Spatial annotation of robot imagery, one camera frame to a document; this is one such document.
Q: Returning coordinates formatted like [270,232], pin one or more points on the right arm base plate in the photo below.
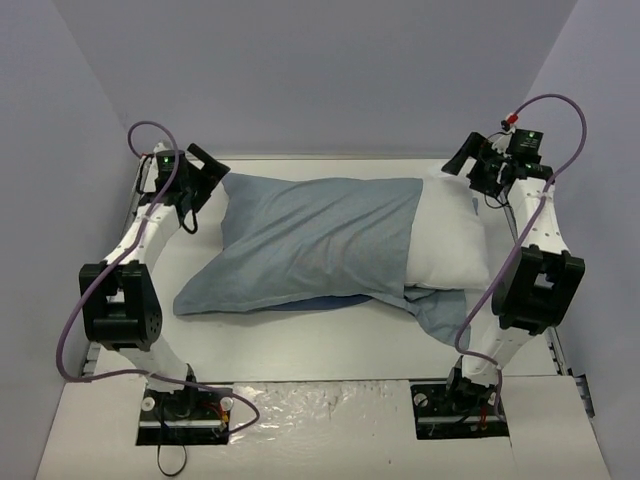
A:
[438,417]

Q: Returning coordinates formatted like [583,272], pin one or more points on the white pillow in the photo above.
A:
[447,249]

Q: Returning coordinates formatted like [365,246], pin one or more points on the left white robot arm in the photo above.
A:
[121,309]

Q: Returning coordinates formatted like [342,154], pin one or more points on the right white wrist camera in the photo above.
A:
[502,132]

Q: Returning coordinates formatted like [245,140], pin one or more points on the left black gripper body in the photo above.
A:
[201,173]

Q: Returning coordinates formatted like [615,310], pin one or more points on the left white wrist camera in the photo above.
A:
[159,148]

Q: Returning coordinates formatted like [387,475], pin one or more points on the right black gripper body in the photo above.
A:
[477,163]

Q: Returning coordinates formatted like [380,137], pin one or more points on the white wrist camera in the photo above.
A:
[159,148]
[502,132]

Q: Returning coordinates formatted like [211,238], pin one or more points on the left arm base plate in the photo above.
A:
[186,417]

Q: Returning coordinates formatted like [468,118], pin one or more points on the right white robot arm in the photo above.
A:
[537,282]

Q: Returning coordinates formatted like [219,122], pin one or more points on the blue pillowcase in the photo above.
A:
[318,244]

